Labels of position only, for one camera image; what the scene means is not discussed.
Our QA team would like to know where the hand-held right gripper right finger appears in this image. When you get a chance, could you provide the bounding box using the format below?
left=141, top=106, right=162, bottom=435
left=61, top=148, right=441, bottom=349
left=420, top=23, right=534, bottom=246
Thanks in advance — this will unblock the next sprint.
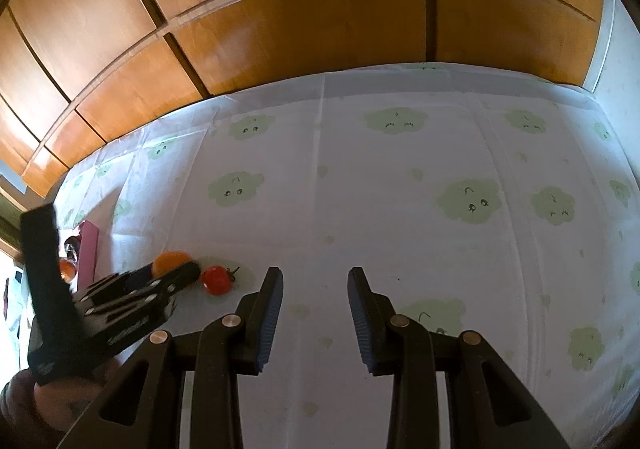
left=347, top=266, right=571, bottom=449

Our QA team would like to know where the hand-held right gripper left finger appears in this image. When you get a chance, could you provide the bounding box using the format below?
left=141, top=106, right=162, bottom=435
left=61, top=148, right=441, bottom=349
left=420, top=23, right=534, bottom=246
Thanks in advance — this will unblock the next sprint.
left=57, top=266, right=285, bottom=449

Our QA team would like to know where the red tomato with stem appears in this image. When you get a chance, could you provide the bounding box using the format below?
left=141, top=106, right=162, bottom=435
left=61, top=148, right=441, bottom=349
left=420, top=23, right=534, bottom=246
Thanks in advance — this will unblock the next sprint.
left=200, top=265, right=240, bottom=296

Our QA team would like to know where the person's left hand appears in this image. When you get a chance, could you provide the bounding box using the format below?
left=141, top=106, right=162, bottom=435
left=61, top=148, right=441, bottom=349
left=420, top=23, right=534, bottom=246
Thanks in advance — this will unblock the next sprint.
left=0, top=364, right=108, bottom=435

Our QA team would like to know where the wooden wardrobe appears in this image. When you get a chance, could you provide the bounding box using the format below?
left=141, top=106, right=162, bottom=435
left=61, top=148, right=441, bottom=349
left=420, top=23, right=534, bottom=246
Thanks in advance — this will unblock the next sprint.
left=0, top=0, right=608, bottom=197

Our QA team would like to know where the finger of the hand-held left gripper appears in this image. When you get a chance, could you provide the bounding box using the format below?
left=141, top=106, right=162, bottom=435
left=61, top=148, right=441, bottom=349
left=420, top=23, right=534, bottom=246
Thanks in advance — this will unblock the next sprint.
left=82, top=263, right=202, bottom=330
left=75, top=265, right=157, bottom=306

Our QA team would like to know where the pink tray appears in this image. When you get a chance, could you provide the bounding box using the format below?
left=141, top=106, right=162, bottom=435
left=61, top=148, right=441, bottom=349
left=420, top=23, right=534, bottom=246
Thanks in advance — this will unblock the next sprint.
left=55, top=220, right=100, bottom=292

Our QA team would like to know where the white cloud print tablecloth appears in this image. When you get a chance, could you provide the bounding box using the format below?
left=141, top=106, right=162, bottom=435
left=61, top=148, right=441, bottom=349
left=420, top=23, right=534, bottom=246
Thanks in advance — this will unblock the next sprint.
left=50, top=62, right=640, bottom=449

